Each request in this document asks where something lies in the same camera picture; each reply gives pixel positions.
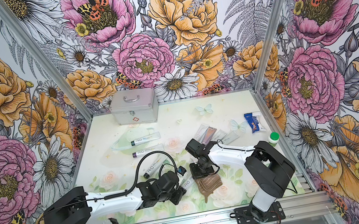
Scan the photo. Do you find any green cap white bottle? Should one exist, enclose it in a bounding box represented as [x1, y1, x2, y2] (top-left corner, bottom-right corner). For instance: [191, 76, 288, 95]
[268, 132, 280, 147]

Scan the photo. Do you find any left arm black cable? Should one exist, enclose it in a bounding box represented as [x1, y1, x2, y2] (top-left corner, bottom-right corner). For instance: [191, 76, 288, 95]
[74, 147, 188, 224]

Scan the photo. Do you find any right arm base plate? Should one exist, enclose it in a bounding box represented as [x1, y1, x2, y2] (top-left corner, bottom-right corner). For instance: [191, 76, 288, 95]
[230, 201, 286, 224]

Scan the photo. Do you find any purple cap toothpaste tube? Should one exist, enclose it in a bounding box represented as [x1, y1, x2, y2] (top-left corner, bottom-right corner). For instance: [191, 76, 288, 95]
[132, 144, 164, 158]
[181, 176, 196, 191]

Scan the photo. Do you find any pink cap toothpaste tube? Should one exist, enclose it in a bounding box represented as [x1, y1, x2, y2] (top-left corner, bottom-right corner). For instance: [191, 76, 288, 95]
[194, 124, 209, 142]

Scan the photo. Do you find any blue bandage packet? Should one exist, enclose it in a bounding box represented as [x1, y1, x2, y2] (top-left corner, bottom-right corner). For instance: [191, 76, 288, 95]
[244, 111, 266, 134]

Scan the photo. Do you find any metallic pink toothpaste tube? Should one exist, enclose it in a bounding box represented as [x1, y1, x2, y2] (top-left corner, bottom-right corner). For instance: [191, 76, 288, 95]
[201, 127, 217, 144]

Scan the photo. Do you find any dark green cap toothpaste tube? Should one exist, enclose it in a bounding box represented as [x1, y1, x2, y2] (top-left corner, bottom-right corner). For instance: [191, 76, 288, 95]
[131, 132, 161, 147]

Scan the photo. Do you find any black cap toothpaste tube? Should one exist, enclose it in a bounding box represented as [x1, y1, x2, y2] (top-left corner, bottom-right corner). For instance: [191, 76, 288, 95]
[212, 130, 227, 141]

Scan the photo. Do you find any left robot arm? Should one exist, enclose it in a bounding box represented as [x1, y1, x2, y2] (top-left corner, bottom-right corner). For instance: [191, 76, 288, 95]
[43, 166, 186, 224]

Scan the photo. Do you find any silver metal first-aid case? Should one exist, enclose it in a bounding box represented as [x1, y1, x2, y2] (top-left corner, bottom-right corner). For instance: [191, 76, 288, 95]
[109, 88, 159, 125]

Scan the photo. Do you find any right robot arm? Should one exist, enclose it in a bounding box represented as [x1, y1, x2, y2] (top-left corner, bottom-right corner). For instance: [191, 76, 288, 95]
[185, 132, 296, 224]

